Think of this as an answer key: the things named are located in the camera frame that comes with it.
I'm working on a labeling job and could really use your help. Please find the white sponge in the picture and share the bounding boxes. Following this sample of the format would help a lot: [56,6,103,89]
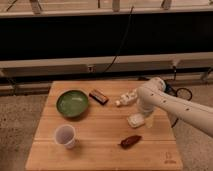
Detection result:
[127,113,145,128]

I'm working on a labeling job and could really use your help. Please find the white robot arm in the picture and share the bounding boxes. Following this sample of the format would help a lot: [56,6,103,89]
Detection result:
[137,77,213,138]

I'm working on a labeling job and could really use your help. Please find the dark red chili pepper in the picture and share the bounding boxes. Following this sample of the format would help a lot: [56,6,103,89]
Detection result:
[120,135,141,149]

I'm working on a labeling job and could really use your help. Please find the brown chocolate bar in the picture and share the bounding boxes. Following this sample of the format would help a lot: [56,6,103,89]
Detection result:
[89,89,108,105]

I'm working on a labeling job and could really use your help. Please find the wooden cutting board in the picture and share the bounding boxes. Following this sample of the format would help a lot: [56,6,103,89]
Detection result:
[26,81,183,171]

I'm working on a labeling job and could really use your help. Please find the green bowl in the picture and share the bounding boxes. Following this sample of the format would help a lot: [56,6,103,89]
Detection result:
[56,90,89,118]

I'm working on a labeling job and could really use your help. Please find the black cable on floor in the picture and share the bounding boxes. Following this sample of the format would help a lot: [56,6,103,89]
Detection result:
[164,80,194,129]

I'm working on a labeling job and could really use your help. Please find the black hanging cable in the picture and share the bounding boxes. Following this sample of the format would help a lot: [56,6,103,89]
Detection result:
[102,4,135,74]

